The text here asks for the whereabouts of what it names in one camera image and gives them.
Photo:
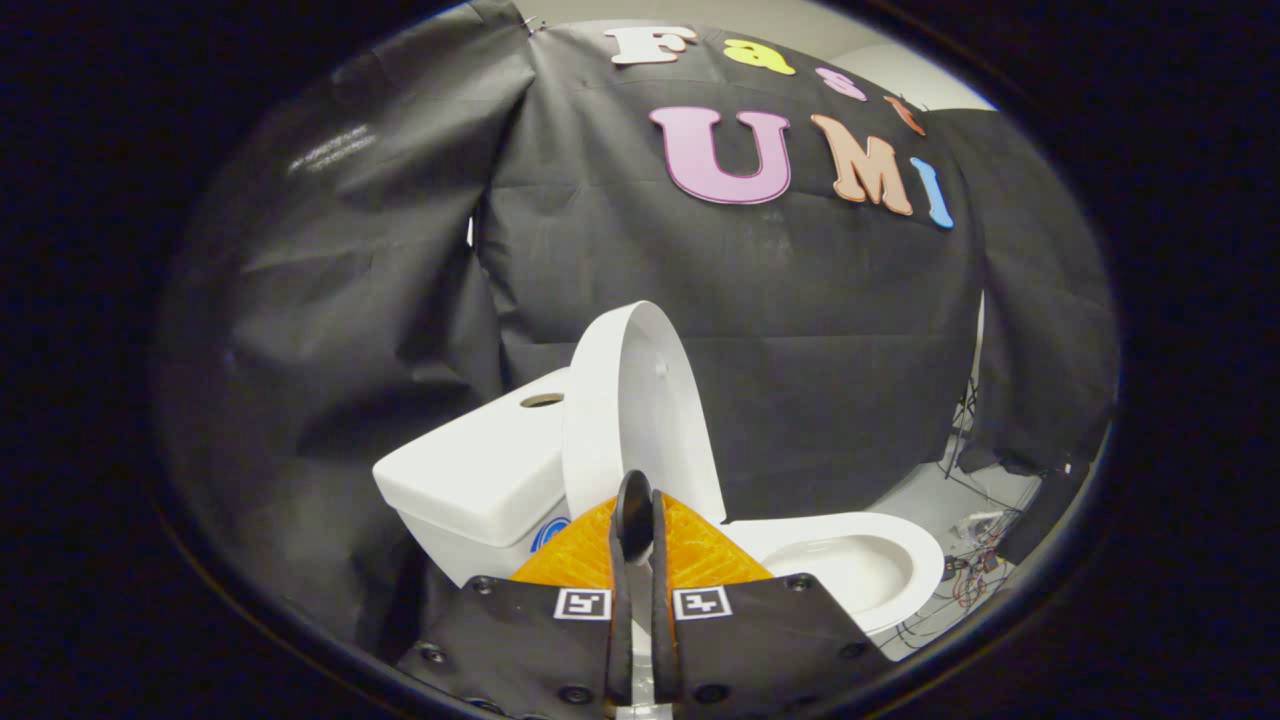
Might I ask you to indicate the white toilet tank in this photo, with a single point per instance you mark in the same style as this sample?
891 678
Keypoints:
480 470

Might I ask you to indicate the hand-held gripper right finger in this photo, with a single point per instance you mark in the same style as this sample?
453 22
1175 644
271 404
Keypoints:
662 620

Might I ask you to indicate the black backdrop cloth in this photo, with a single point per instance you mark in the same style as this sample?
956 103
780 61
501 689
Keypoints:
800 320

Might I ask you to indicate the metal backdrop stand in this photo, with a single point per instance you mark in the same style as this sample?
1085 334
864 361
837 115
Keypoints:
968 400

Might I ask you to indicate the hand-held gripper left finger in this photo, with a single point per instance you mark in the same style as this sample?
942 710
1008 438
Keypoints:
620 620

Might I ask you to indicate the white toilet lid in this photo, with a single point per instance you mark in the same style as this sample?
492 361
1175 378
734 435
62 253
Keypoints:
640 400

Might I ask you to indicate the black box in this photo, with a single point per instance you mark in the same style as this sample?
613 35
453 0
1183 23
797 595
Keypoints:
1050 510

